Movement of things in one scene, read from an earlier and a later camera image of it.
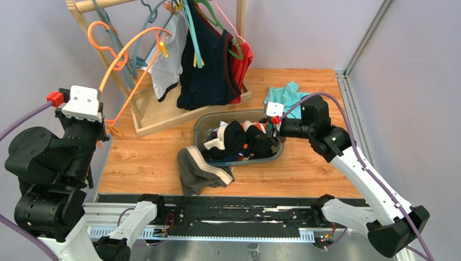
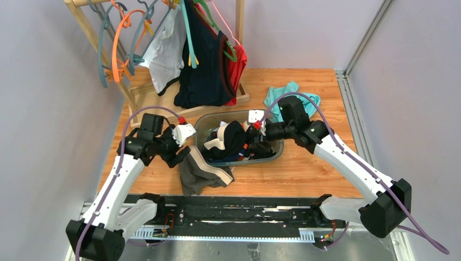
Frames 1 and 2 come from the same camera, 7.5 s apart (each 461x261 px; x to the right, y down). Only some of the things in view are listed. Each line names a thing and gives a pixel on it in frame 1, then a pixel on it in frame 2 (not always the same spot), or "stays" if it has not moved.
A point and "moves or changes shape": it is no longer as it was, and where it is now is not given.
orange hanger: (119, 63) to (124, 69)
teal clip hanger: (198, 60) moves or changes shape
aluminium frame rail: (361, 133) stays
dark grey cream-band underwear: (196, 172) stays
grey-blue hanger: (151, 19) moves or changes shape
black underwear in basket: (260, 148) stays
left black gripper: (101, 128) to (174, 151)
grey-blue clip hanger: (116, 42) to (92, 7)
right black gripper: (272, 130) to (255, 138)
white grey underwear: (166, 72) moves or changes shape
